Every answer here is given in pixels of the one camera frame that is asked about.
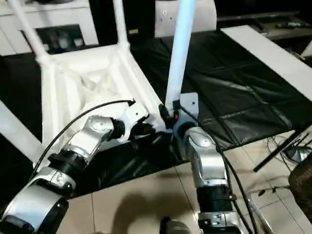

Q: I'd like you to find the black bar with red mark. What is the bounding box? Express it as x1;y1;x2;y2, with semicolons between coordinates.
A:
216;11;300;21

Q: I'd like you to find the grey low table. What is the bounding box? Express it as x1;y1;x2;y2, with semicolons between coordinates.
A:
253;14;312;41

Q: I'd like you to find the white plastic table top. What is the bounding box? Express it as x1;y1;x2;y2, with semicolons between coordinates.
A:
33;43;176;169

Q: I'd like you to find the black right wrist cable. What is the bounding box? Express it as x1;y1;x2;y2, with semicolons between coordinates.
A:
179;103;255;234

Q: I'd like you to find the dark right robot foot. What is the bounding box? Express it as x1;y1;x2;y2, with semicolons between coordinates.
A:
159;216;191;234

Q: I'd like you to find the black tripod stand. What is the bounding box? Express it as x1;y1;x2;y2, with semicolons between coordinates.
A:
253;130;312;173

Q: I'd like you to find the black work mat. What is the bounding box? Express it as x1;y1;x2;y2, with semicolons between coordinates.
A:
0;30;310;198

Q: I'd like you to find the silver metal floor frame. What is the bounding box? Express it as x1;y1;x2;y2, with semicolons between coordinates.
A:
246;195;275;234

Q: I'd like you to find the black cabinet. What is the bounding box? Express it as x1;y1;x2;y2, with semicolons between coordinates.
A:
87;0;158;48

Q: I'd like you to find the black remote control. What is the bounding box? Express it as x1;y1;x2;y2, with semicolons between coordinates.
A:
275;21;309;29

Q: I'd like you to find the grey floor device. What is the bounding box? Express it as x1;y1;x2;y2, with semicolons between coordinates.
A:
285;146;312;163

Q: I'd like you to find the white cabinet with glass doors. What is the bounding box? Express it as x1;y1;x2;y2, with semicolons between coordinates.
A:
0;0;100;57

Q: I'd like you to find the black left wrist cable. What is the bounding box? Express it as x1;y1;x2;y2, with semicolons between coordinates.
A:
31;97;136;176

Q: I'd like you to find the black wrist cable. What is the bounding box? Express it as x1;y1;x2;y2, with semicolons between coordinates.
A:
31;97;136;176
179;103;255;234

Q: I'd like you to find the white flat panel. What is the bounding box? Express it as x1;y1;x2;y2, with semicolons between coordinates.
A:
220;25;312;104

